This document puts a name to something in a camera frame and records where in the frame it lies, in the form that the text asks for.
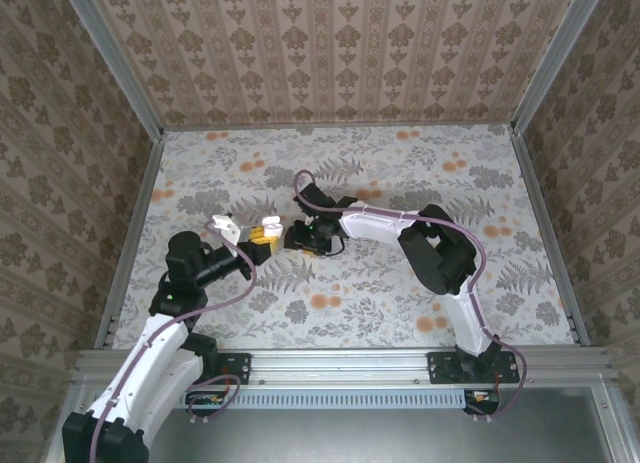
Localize long aluminium mounting rail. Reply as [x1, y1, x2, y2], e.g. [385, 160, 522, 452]
[74, 347, 614, 387]

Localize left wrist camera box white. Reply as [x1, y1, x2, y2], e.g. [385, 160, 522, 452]
[206, 213, 245, 248]

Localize grey metal sheet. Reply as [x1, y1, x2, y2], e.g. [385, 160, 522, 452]
[144, 407, 616, 463]

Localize aluminium table edge rail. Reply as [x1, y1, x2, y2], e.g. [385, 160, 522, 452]
[509, 130, 591, 347]
[92, 132, 166, 349]

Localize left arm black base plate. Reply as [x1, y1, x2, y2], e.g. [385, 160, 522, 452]
[162, 351, 252, 386]

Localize floral patterned table cover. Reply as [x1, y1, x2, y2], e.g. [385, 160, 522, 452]
[102, 124, 576, 349]

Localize aluminium frame post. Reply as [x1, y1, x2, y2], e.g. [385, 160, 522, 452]
[510, 0, 611, 134]
[58, 0, 166, 140]

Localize white earbud charging case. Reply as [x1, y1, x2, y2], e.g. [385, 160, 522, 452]
[259, 215, 284, 239]

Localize black controller box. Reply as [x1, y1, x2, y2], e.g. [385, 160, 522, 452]
[185, 390, 235, 417]

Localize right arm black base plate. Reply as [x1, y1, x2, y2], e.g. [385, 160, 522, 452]
[427, 351, 521, 385]

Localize grey slotted cable duct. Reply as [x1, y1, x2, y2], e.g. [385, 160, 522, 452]
[169, 388, 466, 409]

